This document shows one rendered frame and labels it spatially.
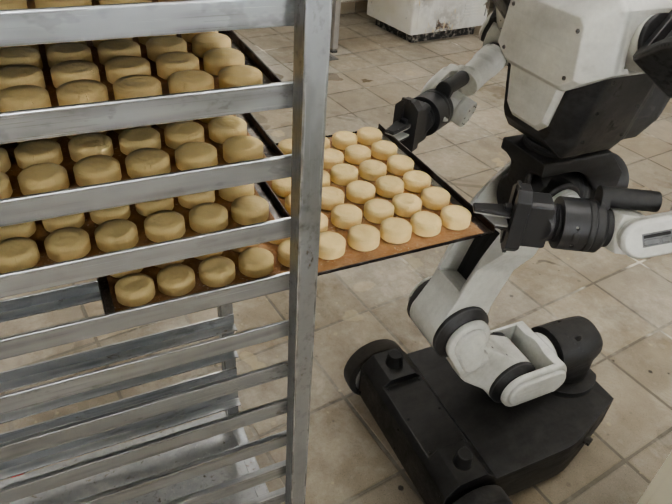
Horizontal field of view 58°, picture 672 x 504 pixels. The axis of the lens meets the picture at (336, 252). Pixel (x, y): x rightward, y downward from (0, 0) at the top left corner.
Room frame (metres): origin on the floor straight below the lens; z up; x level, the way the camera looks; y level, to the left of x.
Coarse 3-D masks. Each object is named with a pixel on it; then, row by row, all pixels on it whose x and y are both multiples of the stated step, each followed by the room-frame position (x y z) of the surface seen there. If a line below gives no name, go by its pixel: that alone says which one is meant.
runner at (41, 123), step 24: (168, 96) 0.58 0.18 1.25; (192, 96) 0.59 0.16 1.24; (216, 96) 0.60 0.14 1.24; (240, 96) 0.61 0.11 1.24; (264, 96) 0.62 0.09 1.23; (288, 96) 0.64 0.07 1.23; (0, 120) 0.51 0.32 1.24; (24, 120) 0.51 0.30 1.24; (48, 120) 0.52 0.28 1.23; (72, 120) 0.53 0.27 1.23; (96, 120) 0.54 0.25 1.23; (120, 120) 0.55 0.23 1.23; (144, 120) 0.56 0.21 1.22; (168, 120) 0.57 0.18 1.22
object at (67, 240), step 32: (224, 192) 0.70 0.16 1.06; (256, 192) 0.73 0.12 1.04; (32, 224) 0.60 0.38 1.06; (64, 224) 0.60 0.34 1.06; (96, 224) 0.63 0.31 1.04; (128, 224) 0.60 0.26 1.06; (160, 224) 0.61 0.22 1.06; (192, 224) 0.63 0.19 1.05; (224, 224) 0.64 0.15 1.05; (0, 256) 0.52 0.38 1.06; (32, 256) 0.53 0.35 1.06; (64, 256) 0.54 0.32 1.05
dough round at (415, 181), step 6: (408, 174) 0.95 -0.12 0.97; (414, 174) 0.95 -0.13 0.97; (420, 174) 0.95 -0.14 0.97; (426, 174) 0.95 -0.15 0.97; (408, 180) 0.92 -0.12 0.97; (414, 180) 0.93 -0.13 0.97; (420, 180) 0.93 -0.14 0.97; (426, 180) 0.93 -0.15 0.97; (408, 186) 0.92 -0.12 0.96; (414, 186) 0.92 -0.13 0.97; (420, 186) 0.92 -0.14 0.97; (426, 186) 0.92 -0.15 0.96; (414, 192) 0.92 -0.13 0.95; (420, 192) 0.92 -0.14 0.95
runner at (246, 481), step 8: (280, 464) 0.66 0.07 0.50; (256, 472) 0.64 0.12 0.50; (264, 472) 0.62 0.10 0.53; (272, 472) 0.63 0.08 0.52; (280, 472) 0.63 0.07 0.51; (232, 480) 0.62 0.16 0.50; (240, 480) 0.60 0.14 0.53; (248, 480) 0.61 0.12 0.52; (256, 480) 0.61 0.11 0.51; (264, 480) 0.62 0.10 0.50; (208, 488) 0.60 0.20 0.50; (216, 488) 0.60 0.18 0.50; (224, 488) 0.59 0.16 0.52; (232, 488) 0.59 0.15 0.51; (240, 488) 0.60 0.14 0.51; (248, 488) 0.61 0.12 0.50; (184, 496) 0.58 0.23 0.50; (192, 496) 0.58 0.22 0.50; (200, 496) 0.57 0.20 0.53; (208, 496) 0.57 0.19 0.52; (216, 496) 0.58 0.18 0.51; (224, 496) 0.59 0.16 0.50
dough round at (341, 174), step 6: (336, 168) 0.95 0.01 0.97; (342, 168) 0.95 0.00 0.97; (348, 168) 0.95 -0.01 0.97; (354, 168) 0.95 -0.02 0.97; (330, 174) 0.94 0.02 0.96; (336, 174) 0.93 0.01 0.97; (342, 174) 0.93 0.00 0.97; (348, 174) 0.93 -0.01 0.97; (354, 174) 0.93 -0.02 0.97; (336, 180) 0.92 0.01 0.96; (342, 180) 0.92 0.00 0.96; (348, 180) 0.92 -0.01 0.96; (354, 180) 0.93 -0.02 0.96
